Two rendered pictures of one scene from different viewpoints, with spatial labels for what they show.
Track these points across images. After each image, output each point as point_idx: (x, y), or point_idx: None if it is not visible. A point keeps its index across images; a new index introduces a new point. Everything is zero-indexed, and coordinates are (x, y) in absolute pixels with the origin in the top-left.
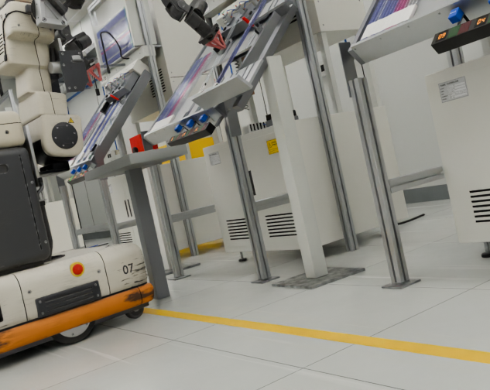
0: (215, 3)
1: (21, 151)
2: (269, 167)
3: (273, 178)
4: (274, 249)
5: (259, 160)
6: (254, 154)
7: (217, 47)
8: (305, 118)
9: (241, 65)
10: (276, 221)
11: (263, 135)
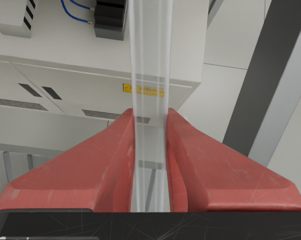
0: None
1: None
2: (116, 96)
3: (121, 102)
4: (91, 118)
5: (86, 88)
6: (69, 82)
7: (132, 185)
8: (207, 19)
9: (266, 166)
10: (107, 115)
11: (115, 75)
